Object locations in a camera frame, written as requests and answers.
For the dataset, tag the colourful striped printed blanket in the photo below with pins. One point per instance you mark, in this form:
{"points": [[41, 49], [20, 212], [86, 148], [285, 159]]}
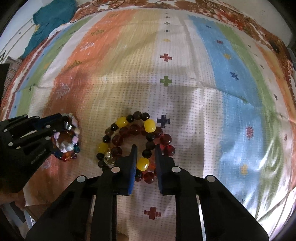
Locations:
{"points": [[185, 92]]}

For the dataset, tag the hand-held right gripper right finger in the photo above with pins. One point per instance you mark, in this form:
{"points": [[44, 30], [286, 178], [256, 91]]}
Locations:
{"points": [[159, 170]]}

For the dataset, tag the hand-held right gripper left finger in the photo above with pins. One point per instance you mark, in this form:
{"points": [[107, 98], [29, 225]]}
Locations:
{"points": [[132, 166]]}

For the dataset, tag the striped grey cloth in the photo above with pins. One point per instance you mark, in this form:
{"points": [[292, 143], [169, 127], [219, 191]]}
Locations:
{"points": [[12, 69]]}

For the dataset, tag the teal cloth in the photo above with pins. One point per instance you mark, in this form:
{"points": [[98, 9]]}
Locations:
{"points": [[49, 20]]}

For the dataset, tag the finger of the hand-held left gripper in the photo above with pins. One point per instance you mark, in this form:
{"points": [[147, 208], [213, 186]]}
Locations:
{"points": [[42, 139], [49, 119]]}

